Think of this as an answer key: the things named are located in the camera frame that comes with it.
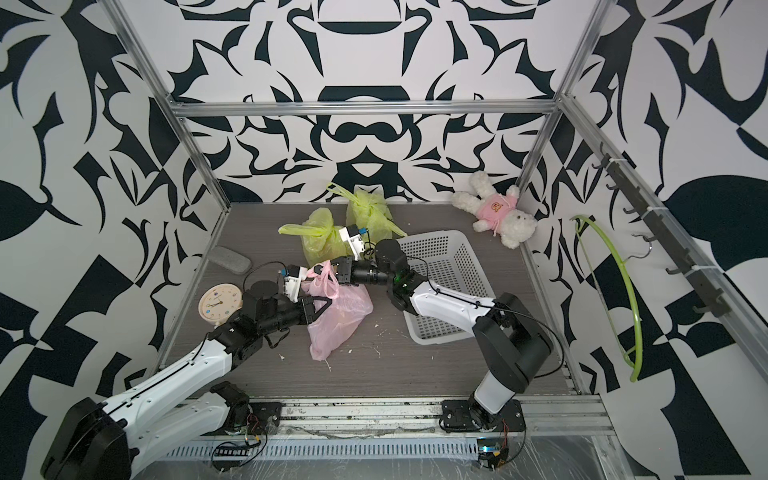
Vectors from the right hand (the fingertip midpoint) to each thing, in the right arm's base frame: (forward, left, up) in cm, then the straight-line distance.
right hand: (315, 269), depth 71 cm
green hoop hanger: (-21, -66, -3) cm, 69 cm away
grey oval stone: (+17, +33, -23) cm, 44 cm away
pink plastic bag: (-4, -7, -12) cm, 15 cm away
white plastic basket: (+20, -37, -25) cm, 49 cm away
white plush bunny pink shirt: (+36, -56, -20) cm, 69 cm away
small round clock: (+4, +34, -23) cm, 42 cm away
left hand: (-1, -2, -11) cm, 12 cm away
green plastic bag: (+16, +2, -10) cm, 19 cm away
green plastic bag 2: (+28, -11, -11) cm, 32 cm away
